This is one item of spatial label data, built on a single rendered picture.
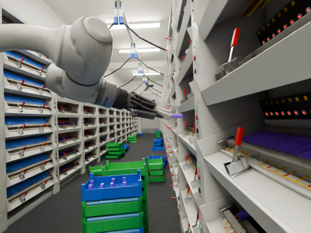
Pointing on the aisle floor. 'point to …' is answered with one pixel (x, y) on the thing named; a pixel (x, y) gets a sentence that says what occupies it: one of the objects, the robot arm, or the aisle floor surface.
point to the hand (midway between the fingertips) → (162, 113)
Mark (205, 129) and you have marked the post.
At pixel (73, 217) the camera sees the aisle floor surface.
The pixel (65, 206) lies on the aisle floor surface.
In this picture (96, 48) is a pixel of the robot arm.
